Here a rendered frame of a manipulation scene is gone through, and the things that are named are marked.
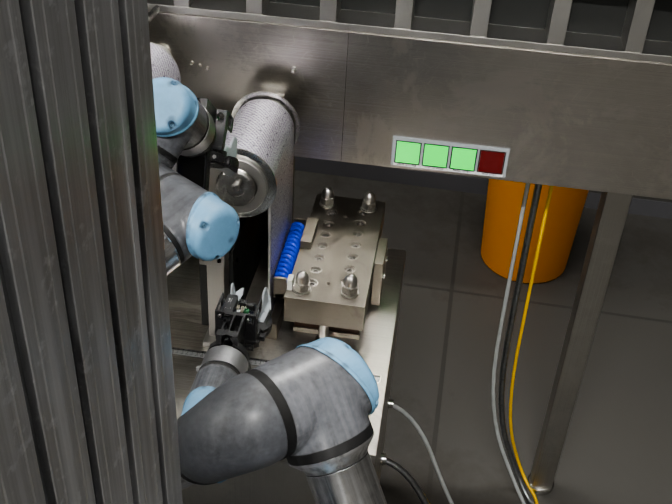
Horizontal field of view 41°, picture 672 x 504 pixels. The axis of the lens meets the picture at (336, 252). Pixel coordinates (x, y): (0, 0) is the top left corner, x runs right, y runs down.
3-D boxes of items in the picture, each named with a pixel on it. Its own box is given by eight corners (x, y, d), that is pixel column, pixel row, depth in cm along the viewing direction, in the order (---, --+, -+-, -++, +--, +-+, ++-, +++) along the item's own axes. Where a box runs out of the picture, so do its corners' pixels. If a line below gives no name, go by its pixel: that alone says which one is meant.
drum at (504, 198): (472, 223, 395) (495, 81, 356) (570, 234, 391) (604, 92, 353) (471, 283, 358) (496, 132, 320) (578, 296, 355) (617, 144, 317)
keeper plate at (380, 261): (370, 304, 196) (374, 263, 190) (375, 277, 204) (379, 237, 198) (381, 306, 196) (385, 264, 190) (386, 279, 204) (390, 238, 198)
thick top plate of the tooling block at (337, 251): (283, 320, 181) (284, 296, 177) (316, 215, 213) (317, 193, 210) (362, 331, 179) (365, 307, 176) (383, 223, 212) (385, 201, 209)
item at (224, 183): (209, 196, 169) (223, 165, 165) (212, 190, 171) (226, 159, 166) (246, 213, 170) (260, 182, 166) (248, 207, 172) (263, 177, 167)
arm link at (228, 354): (243, 398, 148) (194, 391, 149) (249, 379, 152) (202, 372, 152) (243, 363, 144) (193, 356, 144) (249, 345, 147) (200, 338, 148)
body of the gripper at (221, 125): (236, 120, 141) (221, 99, 129) (229, 174, 140) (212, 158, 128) (189, 114, 141) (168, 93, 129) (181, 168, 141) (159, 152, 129)
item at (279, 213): (267, 284, 182) (268, 206, 171) (289, 222, 201) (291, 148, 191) (270, 284, 182) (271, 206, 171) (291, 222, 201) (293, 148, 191)
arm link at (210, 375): (178, 444, 140) (175, 404, 135) (197, 395, 149) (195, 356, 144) (228, 451, 139) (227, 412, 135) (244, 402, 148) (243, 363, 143)
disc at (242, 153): (200, 213, 174) (196, 144, 166) (201, 212, 174) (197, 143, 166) (276, 221, 173) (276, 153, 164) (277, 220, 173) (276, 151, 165)
